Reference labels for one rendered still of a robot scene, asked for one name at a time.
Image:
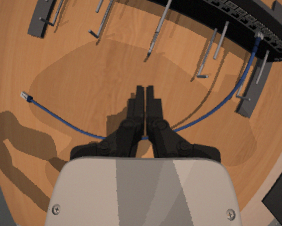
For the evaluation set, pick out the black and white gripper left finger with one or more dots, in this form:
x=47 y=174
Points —
x=120 y=142

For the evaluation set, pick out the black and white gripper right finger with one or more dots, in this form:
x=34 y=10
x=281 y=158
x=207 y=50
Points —
x=168 y=143

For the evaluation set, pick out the blue patch cord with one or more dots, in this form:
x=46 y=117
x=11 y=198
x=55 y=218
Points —
x=254 y=50

